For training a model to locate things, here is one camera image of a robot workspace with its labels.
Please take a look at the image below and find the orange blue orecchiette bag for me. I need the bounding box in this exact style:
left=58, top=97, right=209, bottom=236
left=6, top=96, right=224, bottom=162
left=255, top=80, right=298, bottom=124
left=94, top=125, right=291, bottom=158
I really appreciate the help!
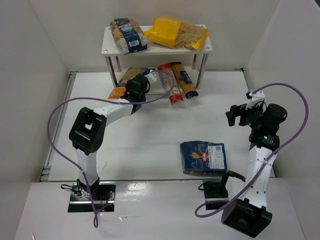
left=108, top=67, right=147, bottom=100

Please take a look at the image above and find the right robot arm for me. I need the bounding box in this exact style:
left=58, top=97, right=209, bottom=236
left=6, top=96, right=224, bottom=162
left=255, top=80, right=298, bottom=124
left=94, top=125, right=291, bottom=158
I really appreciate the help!
left=221, top=101, right=287, bottom=238

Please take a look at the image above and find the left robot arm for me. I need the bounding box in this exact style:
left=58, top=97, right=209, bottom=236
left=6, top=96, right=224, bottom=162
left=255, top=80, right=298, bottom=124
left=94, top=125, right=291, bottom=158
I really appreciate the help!
left=69, top=73, right=157, bottom=196

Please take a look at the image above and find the dark blue pasta box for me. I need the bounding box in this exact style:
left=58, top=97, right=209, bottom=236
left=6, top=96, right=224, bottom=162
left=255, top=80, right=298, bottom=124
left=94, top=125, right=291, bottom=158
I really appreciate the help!
left=179, top=140, right=228, bottom=176

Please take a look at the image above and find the white two-tier shelf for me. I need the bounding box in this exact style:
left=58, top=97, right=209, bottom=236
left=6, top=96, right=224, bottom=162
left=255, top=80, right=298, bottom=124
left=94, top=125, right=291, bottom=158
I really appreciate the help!
left=101, top=26, right=213, bottom=90

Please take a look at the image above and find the yellow fusilli pasta bag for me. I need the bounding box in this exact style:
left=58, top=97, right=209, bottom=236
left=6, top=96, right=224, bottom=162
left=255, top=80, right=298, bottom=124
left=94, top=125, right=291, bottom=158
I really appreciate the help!
left=144, top=17, right=210, bottom=51

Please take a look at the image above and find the blue clear pasta bag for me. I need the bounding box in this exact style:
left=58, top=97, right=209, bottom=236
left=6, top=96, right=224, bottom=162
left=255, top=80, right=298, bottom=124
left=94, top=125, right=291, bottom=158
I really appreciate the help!
left=109, top=18, right=148, bottom=55

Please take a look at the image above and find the yellow blue spaghetti pack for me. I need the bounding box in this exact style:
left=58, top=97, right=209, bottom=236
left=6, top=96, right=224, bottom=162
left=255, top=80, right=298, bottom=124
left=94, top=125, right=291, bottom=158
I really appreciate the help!
left=170, top=62, right=199, bottom=100

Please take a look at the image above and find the red spaghetti pack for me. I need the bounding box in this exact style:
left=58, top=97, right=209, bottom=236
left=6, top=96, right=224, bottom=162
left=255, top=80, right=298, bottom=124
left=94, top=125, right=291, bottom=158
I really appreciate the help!
left=156, top=63, right=184, bottom=105

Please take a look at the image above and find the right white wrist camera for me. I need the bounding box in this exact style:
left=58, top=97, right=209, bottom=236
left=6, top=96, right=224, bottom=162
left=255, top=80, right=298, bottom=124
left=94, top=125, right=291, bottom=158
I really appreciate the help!
left=245, top=90, right=265, bottom=110

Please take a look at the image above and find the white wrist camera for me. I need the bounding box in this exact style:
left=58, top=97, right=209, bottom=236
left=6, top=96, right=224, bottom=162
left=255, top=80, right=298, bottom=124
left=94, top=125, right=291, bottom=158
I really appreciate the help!
left=245, top=90, right=265, bottom=110
left=142, top=68, right=158, bottom=85

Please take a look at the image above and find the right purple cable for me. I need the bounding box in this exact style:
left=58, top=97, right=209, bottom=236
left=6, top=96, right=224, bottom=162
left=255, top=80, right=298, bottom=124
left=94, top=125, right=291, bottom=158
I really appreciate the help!
left=194, top=82, right=309, bottom=218

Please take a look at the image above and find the purple cable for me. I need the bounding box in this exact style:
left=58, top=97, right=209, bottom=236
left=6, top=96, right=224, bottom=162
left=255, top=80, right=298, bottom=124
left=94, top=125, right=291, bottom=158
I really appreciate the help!
left=194, top=82, right=309, bottom=218
left=46, top=69, right=176, bottom=229

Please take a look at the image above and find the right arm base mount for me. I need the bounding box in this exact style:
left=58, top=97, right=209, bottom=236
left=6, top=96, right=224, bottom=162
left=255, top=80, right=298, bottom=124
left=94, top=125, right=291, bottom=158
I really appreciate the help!
left=198, top=170, right=246, bottom=210

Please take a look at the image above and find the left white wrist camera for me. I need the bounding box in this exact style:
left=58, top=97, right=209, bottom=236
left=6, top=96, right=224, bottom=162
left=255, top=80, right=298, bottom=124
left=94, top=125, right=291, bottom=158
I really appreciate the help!
left=142, top=68, right=158, bottom=85

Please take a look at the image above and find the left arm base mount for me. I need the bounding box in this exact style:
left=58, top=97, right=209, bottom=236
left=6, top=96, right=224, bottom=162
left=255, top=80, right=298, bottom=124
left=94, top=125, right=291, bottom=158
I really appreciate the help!
left=60, top=181, right=116, bottom=213

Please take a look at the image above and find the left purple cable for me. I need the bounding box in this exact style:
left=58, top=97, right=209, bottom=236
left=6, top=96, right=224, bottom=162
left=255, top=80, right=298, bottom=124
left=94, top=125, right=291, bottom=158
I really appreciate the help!
left=46, top=69, right=176, bottom=229

